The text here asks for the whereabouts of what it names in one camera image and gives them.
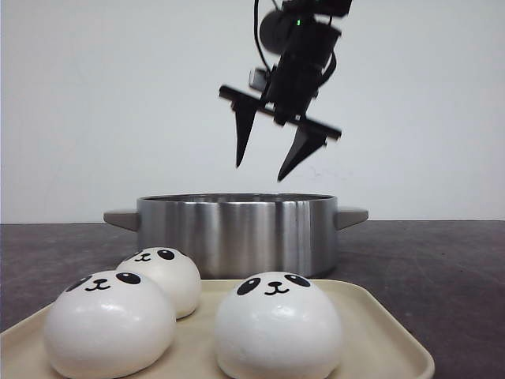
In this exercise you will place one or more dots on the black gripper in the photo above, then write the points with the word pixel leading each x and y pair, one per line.
pixel 291 86

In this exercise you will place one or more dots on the stainless steel steamer pot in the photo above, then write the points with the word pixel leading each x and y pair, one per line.
pixel 234 235

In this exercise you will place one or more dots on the panda bun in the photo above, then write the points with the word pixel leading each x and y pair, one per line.
pixel 277 325
pixel 173 271
pixel 108 325

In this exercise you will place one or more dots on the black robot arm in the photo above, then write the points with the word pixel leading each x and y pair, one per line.
pixel 307 60

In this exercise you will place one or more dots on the beige rectangular tray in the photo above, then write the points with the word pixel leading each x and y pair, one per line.
pixel 376 345

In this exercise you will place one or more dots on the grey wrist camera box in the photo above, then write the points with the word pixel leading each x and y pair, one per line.
pixel 258 79

